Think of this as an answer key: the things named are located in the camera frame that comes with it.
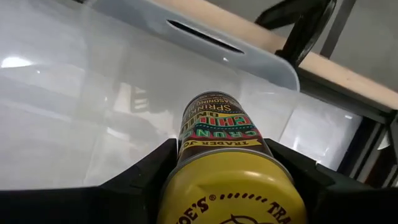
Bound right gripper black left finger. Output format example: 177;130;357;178
0;138;178;224

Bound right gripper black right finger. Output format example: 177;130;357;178
264;138;398;224

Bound yellow-lid chili spice jar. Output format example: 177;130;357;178
156;90;308;224

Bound yellow-capped jars in holder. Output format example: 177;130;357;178
0;0;364;191

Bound black aluminium table frame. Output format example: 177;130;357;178
297;73;398;188

